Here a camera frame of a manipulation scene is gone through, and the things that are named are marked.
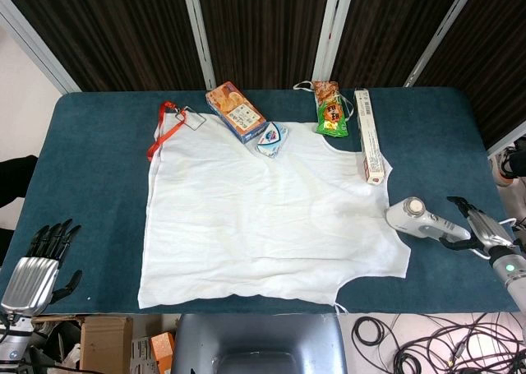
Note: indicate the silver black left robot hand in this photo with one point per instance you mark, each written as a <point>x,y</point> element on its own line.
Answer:
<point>30,281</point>

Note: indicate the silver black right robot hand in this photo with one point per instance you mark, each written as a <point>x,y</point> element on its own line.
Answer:
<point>489,232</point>

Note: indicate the white handheld steam iron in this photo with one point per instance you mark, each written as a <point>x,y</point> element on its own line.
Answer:
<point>411,222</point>

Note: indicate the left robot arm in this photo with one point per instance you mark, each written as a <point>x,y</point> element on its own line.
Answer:
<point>12,341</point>

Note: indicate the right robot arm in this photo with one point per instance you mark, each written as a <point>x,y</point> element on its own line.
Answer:
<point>511,275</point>

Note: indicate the white sneaker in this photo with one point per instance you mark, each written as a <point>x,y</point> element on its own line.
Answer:
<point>509,160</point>

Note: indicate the brown cardboard box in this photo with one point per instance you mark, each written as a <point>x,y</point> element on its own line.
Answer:
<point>104,343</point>

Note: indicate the black trouser leg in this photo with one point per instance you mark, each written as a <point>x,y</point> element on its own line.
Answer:
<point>14,181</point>

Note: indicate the teal table cover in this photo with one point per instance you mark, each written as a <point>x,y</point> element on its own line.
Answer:
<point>94,164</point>

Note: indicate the small orange box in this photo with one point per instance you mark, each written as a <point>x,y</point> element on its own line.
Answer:
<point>161,349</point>

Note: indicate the long white wrap box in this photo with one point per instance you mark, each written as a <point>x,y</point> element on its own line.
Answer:
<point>370,139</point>

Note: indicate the dark slatted partition panel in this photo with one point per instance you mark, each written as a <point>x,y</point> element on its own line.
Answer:
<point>115,33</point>
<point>263,29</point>
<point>390,29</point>
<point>489,53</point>

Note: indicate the green orange snack bag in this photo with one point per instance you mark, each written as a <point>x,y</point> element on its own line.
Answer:
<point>330,111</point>

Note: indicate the white sleeveless shirt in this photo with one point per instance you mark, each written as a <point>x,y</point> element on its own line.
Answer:
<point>263,226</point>

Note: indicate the blue white soap box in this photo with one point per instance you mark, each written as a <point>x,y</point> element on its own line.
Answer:
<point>272,139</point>

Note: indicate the orange blue biscuit box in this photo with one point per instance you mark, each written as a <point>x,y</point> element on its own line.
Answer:
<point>234,107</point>

